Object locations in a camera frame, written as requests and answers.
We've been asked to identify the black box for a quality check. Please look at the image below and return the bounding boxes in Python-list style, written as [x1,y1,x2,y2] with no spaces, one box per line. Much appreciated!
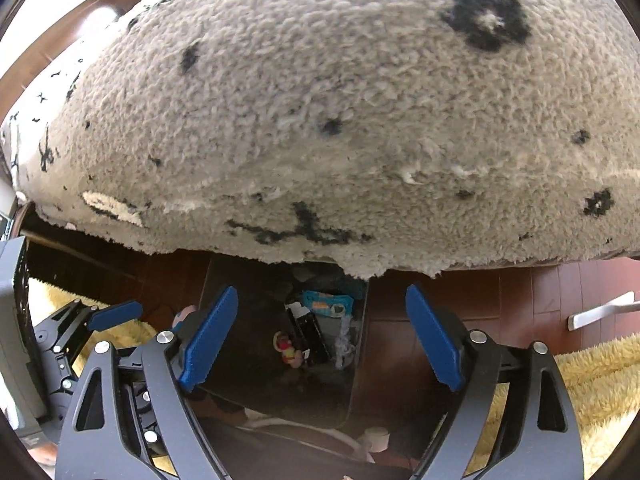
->
[285,302,331,366]

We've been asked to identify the white tape roll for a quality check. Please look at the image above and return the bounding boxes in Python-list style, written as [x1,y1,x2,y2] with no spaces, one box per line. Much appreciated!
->
[360,427,390,453]

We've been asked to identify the blue packet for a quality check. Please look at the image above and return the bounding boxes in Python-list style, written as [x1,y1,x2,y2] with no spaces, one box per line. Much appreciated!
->
[300,290,355,317]

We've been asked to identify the yellow fluffy rug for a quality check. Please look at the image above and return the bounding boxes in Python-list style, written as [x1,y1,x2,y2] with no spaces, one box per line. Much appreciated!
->
[27,280,640,480]

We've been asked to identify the small pink object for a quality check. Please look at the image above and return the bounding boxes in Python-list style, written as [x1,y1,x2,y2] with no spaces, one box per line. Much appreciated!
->
[172,305,198,331]

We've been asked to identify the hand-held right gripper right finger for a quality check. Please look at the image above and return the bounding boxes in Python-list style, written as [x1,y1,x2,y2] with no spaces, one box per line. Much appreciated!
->
[406,285,587,480]

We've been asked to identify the wooden headboard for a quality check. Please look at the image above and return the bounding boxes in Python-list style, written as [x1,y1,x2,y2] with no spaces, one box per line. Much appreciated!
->
[0,0,151,111]

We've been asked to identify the clear plastic wrapper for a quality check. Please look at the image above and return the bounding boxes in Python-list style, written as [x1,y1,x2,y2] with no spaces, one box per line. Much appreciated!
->
[332,317,358,368]

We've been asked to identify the dark trash bin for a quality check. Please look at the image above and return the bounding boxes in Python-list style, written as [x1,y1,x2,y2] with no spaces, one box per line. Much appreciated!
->
[199,255,371,428]

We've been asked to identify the wooden bed frame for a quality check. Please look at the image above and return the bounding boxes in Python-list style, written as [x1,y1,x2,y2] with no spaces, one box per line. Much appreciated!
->
[15,200,211,291]

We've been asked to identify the white bar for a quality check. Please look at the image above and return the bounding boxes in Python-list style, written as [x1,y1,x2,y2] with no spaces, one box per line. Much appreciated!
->
[567,292,640,331]

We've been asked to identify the small pink toy figure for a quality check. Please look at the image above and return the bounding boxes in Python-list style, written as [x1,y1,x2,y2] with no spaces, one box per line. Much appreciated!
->
[272,332,307,368]

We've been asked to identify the grey fleece blanket black print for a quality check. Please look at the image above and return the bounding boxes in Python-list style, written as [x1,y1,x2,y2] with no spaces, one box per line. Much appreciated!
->
[0,0,640,278]

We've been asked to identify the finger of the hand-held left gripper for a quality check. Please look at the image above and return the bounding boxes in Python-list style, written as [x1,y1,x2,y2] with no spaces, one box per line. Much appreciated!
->
[32,300,144,361]

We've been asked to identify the grey star print pillow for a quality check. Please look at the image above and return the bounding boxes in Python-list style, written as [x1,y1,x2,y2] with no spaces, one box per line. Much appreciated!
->
[0,55,86,196]

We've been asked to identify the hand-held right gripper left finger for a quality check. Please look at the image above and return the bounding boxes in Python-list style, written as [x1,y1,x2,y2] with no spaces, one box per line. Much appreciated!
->
[54,286,239,480]

